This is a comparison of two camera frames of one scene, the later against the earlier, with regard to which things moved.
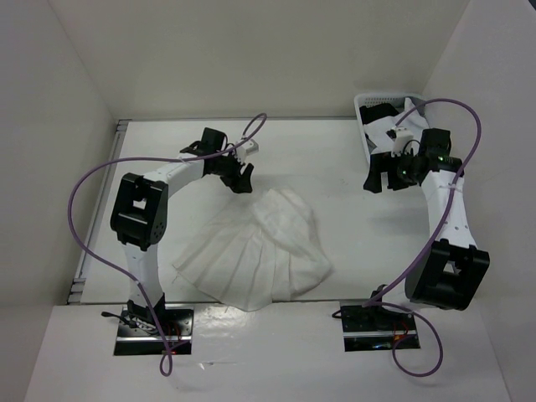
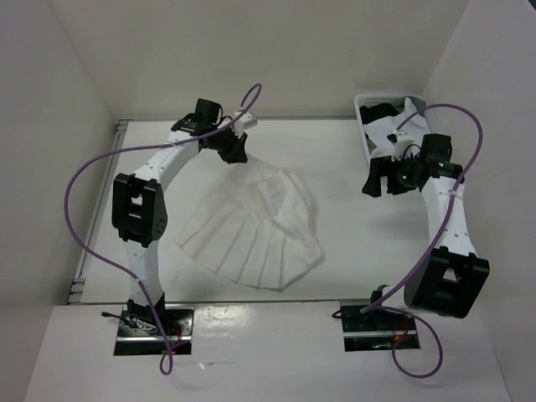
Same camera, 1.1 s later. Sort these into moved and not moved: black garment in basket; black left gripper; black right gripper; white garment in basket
Moved: black left gripper
Not moved: black right gripper; black garment in basket; white garment in basket
